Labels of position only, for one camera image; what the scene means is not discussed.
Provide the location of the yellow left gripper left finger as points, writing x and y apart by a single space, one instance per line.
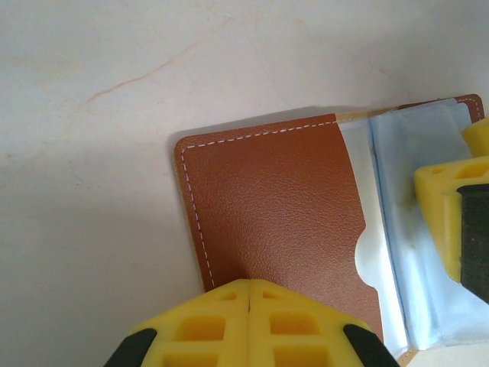
229 306

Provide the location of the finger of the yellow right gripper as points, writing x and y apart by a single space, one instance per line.
479 139
435 199

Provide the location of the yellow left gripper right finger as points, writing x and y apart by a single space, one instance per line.
267 309

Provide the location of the brown leather card holder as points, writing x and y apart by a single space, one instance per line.
275 210

